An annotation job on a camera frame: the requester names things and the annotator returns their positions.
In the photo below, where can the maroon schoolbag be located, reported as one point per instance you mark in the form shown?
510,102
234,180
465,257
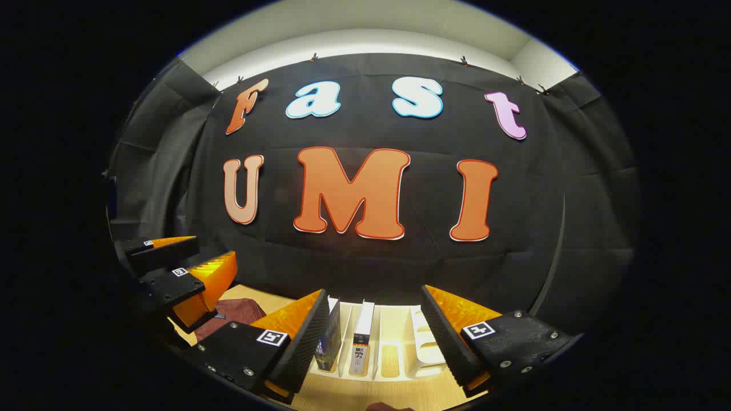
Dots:
234,314

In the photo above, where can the portrait cover book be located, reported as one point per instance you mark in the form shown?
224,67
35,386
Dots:
362,337

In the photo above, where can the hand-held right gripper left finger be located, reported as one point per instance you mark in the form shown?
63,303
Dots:
302,348

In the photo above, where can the row of black cloth clips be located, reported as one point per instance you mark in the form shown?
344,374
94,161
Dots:
313,57

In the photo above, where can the blue cover book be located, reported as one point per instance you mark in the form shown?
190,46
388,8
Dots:
328,342

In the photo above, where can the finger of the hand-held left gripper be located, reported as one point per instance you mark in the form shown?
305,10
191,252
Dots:
163,254
177,291

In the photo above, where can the white bookshelf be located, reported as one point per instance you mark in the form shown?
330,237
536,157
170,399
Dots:
425,342

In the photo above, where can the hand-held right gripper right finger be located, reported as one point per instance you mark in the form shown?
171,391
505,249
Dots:
445,337

